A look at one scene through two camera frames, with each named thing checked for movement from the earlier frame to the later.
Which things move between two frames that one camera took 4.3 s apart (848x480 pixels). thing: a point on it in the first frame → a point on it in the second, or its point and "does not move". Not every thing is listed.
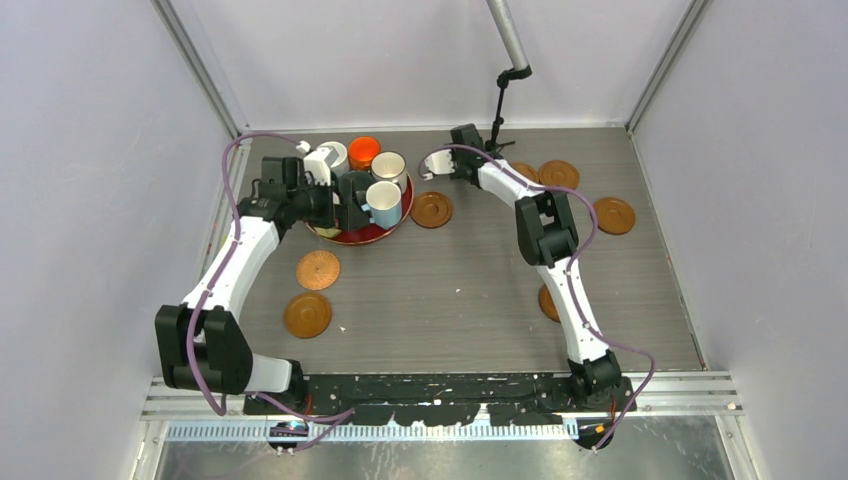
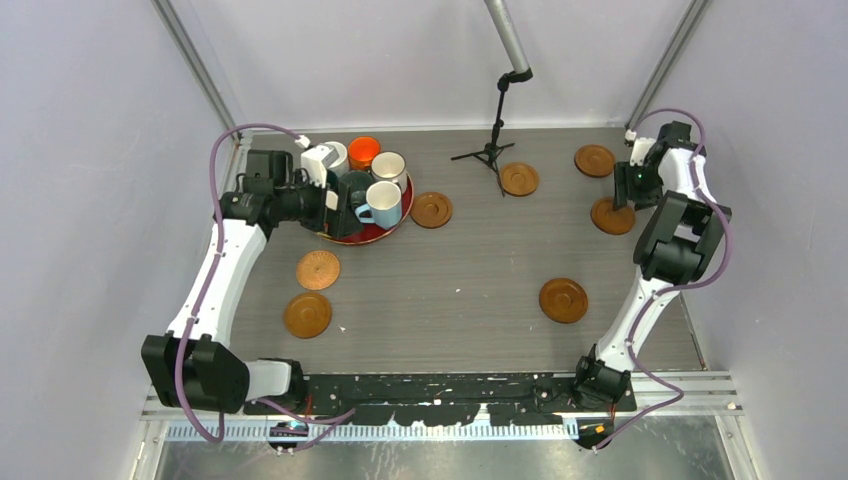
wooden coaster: [559, 173] → [594, 160]
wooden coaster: [307, 315] does not move
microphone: [519, 65] does not move
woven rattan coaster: [317, 270] does not move
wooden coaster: [431, 210] does not move
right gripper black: [455, 167] → [624, 189]
